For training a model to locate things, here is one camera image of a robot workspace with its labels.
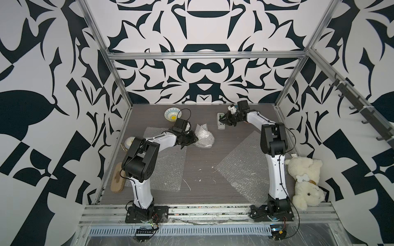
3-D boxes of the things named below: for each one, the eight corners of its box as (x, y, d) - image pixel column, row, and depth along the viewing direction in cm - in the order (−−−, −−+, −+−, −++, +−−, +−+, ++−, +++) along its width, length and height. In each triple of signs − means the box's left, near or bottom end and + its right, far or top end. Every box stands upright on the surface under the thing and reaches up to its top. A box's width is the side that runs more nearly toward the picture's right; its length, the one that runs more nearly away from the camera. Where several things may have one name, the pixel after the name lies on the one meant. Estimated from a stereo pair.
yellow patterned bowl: (165, 121, 114) (163, 116, 109) (166, 112, 119) (165, 106, 114) (181, 121, 114) (180, 116, 109) (182, 112, 119) (181, 106, 114)
